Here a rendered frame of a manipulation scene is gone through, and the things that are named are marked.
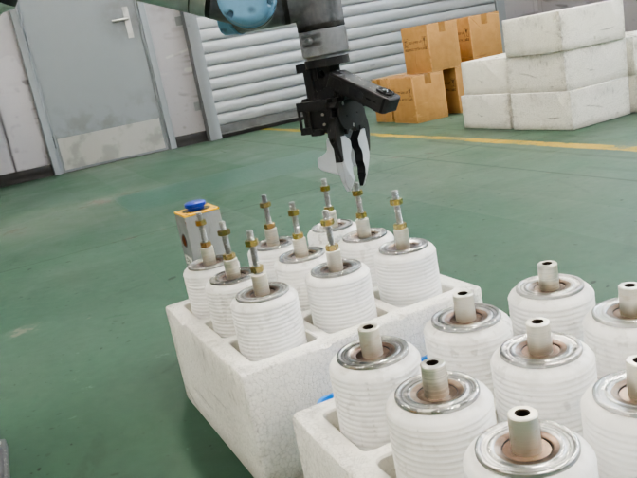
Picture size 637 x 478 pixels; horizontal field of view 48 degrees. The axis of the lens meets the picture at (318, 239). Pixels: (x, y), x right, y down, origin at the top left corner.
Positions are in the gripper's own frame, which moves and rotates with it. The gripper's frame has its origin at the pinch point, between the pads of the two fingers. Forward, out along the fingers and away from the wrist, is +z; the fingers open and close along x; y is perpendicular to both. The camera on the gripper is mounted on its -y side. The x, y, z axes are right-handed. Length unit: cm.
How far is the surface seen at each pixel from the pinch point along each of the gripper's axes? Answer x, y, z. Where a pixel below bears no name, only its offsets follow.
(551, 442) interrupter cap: 50, -47, 9
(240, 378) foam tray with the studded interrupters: 36.4, -1.5, 17.3
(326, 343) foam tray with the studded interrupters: 25.4, -7.7, 16.8
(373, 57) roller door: -488, 294, -6
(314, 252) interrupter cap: 9.5, 4.3, 9.4
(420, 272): 8.1, -13.7, 12.6
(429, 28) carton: -331, 153, -22
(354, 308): 18.6, -8.3, 14.4
